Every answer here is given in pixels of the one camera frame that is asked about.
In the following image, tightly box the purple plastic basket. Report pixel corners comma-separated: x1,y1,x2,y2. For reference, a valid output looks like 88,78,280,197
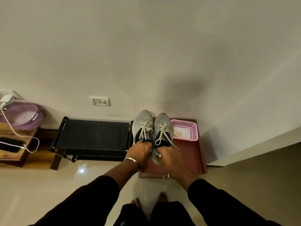
0,102,46,131

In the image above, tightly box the black shoe rack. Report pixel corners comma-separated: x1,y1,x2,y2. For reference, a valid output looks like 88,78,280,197
49,116,134,163

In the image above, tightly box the reddish-brown side table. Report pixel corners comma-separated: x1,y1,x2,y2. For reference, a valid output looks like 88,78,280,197
138,117,208,179

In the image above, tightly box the silver bracelet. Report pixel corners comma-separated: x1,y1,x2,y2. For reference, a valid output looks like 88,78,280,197
123,157,141,172

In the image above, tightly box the person's right hand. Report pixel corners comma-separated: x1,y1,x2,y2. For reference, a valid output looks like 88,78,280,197
156,146,187,179

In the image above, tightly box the white wall socket plate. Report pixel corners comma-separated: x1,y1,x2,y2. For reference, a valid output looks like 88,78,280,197
89,95,111,107
0,89,24,100

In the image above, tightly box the person's left hand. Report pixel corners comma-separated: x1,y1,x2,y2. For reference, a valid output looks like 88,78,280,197
126,141,153,169

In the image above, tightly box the grey sneaker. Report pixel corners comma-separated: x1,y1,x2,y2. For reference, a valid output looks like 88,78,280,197
132,110,155,146
151,113,180,165

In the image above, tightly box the brown wooden furniture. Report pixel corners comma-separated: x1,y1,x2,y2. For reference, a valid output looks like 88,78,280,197
0,122,63,171

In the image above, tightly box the stack of white wipes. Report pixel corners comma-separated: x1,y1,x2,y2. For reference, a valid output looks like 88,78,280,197
173,126,192,140

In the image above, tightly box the pink plastic basket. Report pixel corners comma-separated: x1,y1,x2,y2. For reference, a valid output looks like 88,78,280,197
171,119,199,142

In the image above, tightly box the white charger plug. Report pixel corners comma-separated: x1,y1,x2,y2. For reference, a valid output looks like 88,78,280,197
0,93,15,105

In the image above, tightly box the white cable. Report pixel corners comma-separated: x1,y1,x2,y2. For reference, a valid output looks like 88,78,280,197
0,102,40,154

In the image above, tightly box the black smartphone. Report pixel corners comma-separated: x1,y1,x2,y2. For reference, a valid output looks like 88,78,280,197
0,137,26,153

